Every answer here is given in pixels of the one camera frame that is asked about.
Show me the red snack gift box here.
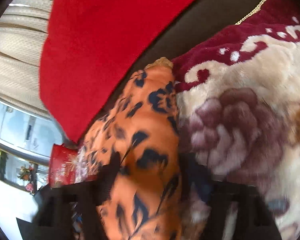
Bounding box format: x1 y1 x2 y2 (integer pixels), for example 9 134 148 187
48 144 103 187

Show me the orange black floral garment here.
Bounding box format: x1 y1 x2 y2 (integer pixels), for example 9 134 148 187
76 57 181 239

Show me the beige dotted curtain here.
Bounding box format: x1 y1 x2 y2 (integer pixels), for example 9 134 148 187
0 0 53 117

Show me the white refrigerator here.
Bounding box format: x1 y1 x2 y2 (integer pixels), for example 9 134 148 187
0 98 64 165

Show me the floral plush blanket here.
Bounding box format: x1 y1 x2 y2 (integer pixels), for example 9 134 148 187
173 0 300 239

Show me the dark brown sofa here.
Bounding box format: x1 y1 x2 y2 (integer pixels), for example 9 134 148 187
99 0 268 120

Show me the red blanket on sofa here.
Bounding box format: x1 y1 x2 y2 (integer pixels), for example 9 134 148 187
39 0 195 142

